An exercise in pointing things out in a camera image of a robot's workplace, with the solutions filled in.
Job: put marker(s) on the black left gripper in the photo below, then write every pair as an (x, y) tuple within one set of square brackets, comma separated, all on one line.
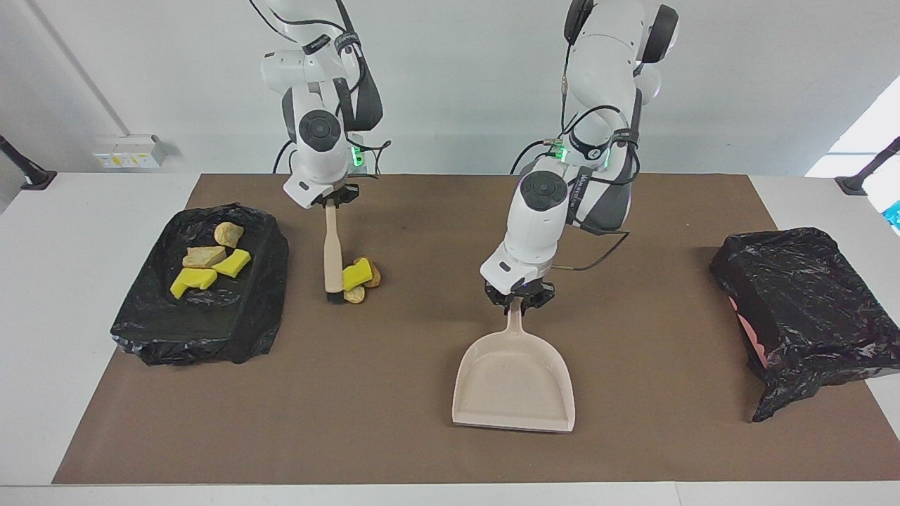
[(499, 292)]

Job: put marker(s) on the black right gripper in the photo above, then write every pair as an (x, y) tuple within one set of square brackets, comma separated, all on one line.
[(337, 197)]

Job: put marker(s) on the beige hand brush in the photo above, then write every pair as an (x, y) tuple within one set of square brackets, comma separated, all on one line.
[(332, 260)]

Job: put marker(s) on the yellow sponge piece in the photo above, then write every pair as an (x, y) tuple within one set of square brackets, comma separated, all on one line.
[(233, 263), (357, 275), (193, 280)]

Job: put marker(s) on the beige plastic dustpan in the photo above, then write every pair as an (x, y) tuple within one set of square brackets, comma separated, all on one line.
[(513, 386)]

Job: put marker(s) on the brown sponge piece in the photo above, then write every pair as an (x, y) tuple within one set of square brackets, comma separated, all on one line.
[(375, 275)]

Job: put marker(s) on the small beige sponge piece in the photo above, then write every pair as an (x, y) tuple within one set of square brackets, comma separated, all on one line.
[(355, 295)]

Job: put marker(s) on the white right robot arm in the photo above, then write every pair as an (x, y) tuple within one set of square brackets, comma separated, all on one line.
[(320, 140)]

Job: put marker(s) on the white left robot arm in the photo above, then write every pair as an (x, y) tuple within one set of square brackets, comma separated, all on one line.
[(538, 225)]

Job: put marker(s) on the taut black trash bag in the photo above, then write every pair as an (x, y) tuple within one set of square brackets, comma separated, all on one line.
[(232, 323)]

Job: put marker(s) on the pink plastic bin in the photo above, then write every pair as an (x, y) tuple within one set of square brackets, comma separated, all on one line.
[(751, 336)]

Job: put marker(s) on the loose black trash bag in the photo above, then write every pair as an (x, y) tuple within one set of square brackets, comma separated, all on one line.
[(808, 295)]

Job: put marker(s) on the brown table mat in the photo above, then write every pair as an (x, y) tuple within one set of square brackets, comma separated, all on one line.
[(422, 450)]

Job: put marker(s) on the blue object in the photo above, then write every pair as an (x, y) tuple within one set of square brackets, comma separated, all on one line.
[(894, 214)]

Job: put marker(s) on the white wall socket box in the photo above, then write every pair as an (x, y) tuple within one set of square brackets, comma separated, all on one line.
[(126, 154)]

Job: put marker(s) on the black camera stand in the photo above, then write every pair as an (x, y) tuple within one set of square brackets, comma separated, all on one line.
[(39, 179), (854, 184)]

